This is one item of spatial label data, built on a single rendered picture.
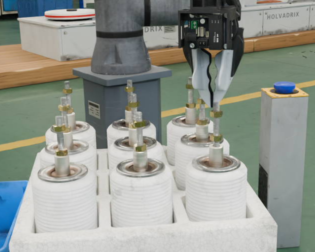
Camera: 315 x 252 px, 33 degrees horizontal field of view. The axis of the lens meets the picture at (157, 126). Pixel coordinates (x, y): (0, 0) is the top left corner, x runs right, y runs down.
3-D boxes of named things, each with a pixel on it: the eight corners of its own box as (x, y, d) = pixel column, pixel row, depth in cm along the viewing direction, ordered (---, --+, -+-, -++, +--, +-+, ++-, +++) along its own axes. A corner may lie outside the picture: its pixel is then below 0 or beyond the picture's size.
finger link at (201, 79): (184, 114, 79) (184, 51, 76) (194, 104, 84) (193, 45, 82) (205, 115, 78) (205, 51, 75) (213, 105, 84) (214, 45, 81)
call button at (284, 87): (270, 91, 104) (271, 81, 104) (290, 90, 105) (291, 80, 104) (277, 96, 100) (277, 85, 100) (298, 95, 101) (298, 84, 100)
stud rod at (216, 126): (213, 151, 83) (213, 103, 81) (212, 148, 84) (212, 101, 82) (220, 150, 83) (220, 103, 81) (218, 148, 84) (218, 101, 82)
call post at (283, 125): (255, 233, 114) (260, 89, 106) (288, 230, 115) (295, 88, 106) (265, 249, 108) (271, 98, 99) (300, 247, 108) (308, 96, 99)
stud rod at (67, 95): (71, 119, 104) (68, 80, 102) (73, 120, 104) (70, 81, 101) (66, 119, 104) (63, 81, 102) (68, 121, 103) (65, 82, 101)
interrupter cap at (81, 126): (43, 129, 105) (43, 126, 105) (77, 122, 109) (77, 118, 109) (62, 138, 99) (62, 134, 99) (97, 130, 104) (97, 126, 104)
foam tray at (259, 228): (44, 229, 118) (37, 152, 113) (219, 217, 122) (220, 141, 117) (20, 351, 81) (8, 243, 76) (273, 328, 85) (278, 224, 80)
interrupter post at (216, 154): (205, 164, 85) (205, 144, 84) (218, 161, 86) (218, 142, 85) (213, 169, 83) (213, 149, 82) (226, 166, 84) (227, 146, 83)
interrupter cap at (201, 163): (183, 162, 86) (182, 158, 86) (222, 154, 89) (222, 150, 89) (208, 178, 79) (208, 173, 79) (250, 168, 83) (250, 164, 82)
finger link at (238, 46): (210, 76, 81) (210, 17, 78) (212, 74, 82) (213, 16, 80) (242, 77, 79) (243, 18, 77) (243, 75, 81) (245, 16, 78)
